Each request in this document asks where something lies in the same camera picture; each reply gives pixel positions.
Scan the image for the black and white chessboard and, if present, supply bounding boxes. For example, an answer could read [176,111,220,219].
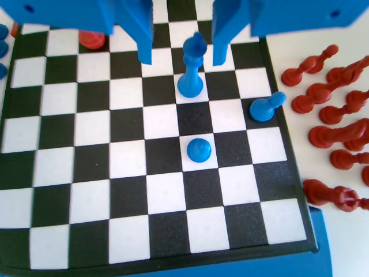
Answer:
[0,0,321,275]

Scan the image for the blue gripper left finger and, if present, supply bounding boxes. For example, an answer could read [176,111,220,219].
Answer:
[114,0,155,65]

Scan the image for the red bishop chess piece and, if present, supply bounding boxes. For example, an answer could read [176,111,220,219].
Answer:
[78,30,106,50]
[326,56,369,84]

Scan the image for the blue base plate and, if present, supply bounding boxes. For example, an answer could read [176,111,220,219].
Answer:
[155,206,334,277]

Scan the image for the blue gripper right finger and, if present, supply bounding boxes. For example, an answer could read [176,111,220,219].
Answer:
[212,0,252,66]

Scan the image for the blue king chess piece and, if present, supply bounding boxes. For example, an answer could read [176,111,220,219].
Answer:
[176,32,208,99]

